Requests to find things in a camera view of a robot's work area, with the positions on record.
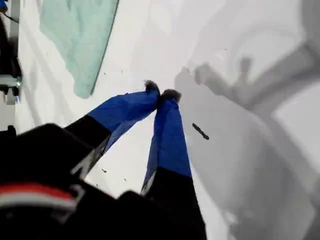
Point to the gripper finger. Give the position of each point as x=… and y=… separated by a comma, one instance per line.
x=170, y=150
x=120, y=112

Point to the pale green T-shirt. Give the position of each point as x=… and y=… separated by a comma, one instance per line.
x=75, y=37

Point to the small black debris sliver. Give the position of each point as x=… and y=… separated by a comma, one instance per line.
x=200, y=131

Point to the silver metal bracket plate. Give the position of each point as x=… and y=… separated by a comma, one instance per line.
x=10, y=81

